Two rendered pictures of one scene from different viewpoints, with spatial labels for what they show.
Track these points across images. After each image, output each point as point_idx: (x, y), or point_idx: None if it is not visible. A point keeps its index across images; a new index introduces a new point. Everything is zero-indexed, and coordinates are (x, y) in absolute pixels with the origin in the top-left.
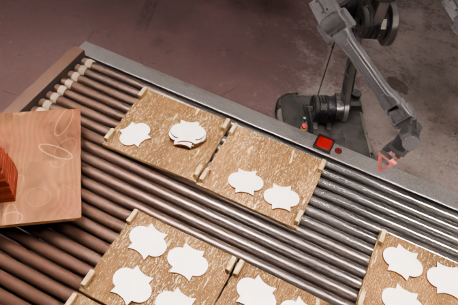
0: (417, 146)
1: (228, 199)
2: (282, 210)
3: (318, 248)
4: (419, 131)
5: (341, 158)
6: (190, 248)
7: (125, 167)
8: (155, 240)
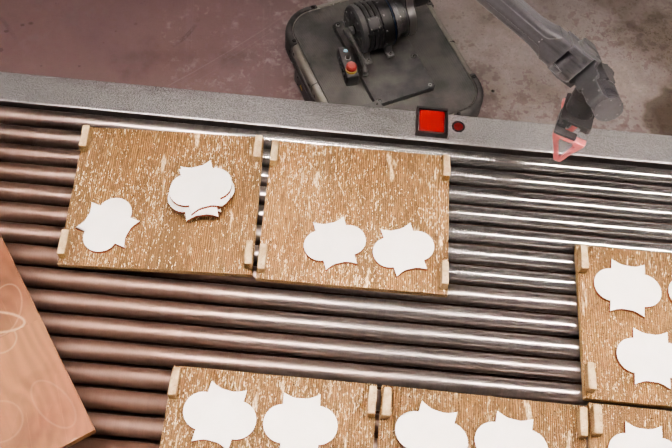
0: (619, 110)
1: (318, 284)
2: (413, 271)
3: (493, 314)
4: (613, 81)
5: (467, 138)
6: (295, 399)
7: (117, 292)
8: (231, 409)
